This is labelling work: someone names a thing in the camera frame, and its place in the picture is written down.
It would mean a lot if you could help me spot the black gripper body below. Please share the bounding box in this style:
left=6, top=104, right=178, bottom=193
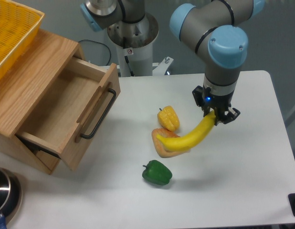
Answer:
left=202, top=81, right=237, bottom=114

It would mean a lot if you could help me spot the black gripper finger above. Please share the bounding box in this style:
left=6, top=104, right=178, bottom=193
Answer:
left=215, top=107, right=240, bottom=125
left=192, top=86, right=204, bottom=107

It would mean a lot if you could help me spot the yellow banana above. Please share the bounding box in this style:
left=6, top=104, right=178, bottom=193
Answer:
left=156, top=111, right=216, bottom=152

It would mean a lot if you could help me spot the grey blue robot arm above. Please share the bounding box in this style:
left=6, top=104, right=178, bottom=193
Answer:
left=80, top=0, right=265, bottom=124

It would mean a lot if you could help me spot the open wooden top drawer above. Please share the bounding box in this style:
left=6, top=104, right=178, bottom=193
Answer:
left=16, top=57, right=120, bottom=171

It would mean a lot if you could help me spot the wooden drawer cabinet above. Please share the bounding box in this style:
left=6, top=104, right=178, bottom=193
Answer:
left=0, top=29, right=84, bottom=174

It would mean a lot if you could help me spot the yellow bell pepper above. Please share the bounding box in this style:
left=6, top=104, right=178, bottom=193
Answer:
left=157, top=105, right=180, bottom=132

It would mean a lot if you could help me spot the orange bread slice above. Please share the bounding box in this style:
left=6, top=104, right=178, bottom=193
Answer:
left=152, top=128, right=190, bottom=158

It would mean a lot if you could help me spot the green bell pepper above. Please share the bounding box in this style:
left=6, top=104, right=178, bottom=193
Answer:
left=142, top=160, right=173, bottom=186

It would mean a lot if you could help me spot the yellow plastic basket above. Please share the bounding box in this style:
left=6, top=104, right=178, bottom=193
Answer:
left=0, top=0, right=45, bottom=80

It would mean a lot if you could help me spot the steel pot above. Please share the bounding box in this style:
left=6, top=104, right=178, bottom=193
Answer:
left=0, top=167, right=22, bottom=229

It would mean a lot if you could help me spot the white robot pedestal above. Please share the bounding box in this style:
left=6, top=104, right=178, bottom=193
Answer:
left=107, top=13, right=172, bottom=78

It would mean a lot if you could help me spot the black drawer handle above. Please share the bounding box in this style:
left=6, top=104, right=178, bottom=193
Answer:
left=80, top=88, right=117, bottom=140

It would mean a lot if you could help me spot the black cable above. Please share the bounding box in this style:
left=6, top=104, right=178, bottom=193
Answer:
left=78, top=39, right=112, bottom=66

